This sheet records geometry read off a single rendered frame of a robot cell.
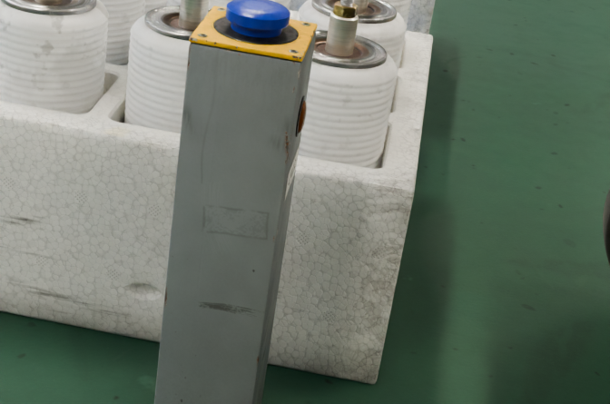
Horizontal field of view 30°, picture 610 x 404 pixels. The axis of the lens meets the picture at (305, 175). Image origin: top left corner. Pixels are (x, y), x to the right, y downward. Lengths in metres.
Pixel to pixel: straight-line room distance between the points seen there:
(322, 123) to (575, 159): 0.63
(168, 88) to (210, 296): 0.19
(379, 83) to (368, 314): 0.18
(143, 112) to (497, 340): 0.38
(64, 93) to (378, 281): 0.29
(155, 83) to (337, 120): 0.14
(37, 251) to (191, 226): 0.23
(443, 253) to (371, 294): 0.27
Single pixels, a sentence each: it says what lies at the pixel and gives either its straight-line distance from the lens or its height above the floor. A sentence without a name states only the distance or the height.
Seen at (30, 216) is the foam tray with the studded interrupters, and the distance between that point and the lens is 0.93.
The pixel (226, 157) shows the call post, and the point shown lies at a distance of 0.72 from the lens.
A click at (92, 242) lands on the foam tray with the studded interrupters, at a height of 0.08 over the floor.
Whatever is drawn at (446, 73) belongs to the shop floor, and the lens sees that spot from 1.66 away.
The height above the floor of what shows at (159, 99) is 0.20.
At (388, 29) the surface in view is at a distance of 0.98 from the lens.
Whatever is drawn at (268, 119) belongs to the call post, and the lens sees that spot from 0.70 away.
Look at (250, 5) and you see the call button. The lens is 0.71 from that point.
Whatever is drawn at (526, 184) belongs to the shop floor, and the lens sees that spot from 1.35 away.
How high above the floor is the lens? 0.54
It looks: 25 degrees down
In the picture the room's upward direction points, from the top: 9 degrees clockwise
